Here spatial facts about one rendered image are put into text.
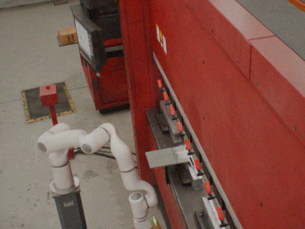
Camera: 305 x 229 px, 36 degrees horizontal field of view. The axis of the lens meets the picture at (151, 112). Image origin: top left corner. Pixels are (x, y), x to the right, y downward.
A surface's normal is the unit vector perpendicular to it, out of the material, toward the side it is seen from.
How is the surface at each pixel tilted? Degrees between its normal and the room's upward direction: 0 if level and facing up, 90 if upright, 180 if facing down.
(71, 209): 90
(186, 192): 0
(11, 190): 0
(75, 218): 90
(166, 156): 0
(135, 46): 90
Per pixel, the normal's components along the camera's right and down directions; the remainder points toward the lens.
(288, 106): -0.98, 0.17
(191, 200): -0.08, -0.85
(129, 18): 0.19, 0.50
